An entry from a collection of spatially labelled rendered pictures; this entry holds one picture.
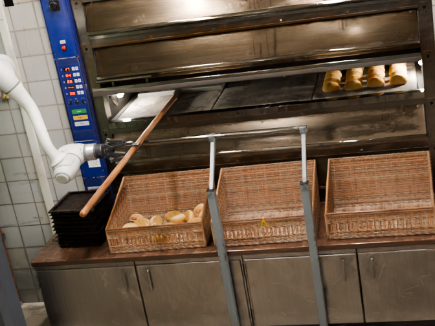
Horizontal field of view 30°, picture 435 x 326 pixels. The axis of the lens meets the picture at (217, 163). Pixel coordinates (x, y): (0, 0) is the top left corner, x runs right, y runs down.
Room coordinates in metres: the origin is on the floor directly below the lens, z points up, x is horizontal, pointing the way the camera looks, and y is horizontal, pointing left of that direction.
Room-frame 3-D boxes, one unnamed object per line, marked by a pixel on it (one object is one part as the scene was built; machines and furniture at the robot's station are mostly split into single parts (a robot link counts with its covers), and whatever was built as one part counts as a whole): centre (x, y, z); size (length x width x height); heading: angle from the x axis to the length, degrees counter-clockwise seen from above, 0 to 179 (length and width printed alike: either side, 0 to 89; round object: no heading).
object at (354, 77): (4.64, -0.96, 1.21); 0.61 x 0.48 x 0.06; 165
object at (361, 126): (4.36, -0.28, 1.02); 1.79 x 0.11 x 0.19; 75
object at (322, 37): (4.36, -0.28, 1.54); 1.79 x 0.11 x 0.19; 75
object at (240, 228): (4.10, -0.23, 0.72); 0.56 x 0.49 x 0.28; 77
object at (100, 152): (4.02, 0.56, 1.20); 0.09 x 0.07 x 0.08; 76
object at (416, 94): (4.38, -0.29, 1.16); 1.80 x 0.06 x 0.04; 75
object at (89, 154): (4.04, 0.63, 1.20); 0.09 x 0.06 x 0.09; 166
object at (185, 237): (4.25, 0.35, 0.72); 0.56 x 0.49 x 0.28; 77
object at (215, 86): (5.12, 0.11, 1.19); 0.55 x 0.36 x 0.03; 76
